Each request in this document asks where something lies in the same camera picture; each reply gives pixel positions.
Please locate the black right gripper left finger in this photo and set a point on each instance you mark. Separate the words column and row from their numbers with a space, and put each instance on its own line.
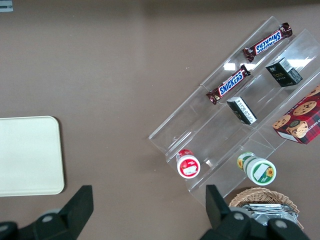
column 72, row 215

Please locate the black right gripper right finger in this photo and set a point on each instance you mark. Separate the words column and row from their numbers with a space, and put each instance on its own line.
column 220, row 220

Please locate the light wicker basket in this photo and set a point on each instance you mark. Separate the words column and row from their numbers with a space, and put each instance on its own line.
column 257, row 193

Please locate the cream rectangular tray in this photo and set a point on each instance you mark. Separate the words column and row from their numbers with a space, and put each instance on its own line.
column 30, row 155

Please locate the foil wrapped packet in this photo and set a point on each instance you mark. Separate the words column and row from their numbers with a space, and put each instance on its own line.
column 277, row 217
column 262, row 208

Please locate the red lid yogurt cup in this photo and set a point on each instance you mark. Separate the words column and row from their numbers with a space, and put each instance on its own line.
column 188, row 166

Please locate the green lid yogurt cup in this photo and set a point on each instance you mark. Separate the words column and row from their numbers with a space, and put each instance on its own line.
column 260, row 171

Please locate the clear acrylic stepped stand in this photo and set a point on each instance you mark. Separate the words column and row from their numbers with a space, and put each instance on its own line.
column 212, row 135

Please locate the small black carton box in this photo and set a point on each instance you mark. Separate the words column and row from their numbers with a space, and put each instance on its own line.
column 241, row 110
column 285, row 73

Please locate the red plaid cookie box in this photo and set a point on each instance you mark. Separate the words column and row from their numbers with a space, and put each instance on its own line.
column 300, row 117

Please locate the Snickers chocolate bar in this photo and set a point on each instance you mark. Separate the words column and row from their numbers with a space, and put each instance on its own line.
column 268, row 42
column 230, row 83

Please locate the grey white label plate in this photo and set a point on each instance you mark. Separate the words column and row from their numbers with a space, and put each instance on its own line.
column 5, row 5

